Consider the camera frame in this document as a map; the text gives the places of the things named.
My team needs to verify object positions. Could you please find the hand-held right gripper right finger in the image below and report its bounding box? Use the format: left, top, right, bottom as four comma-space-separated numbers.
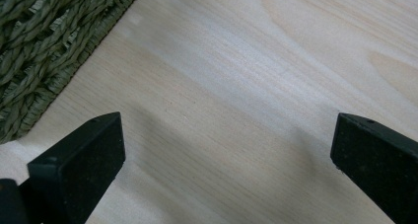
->
329, 112, 418, 224

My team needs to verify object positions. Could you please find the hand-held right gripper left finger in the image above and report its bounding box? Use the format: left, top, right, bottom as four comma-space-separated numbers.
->
19, 112, 126, 224

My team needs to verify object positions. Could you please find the green woven basket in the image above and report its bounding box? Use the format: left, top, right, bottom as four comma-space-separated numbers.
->
0, 0, 147, 145

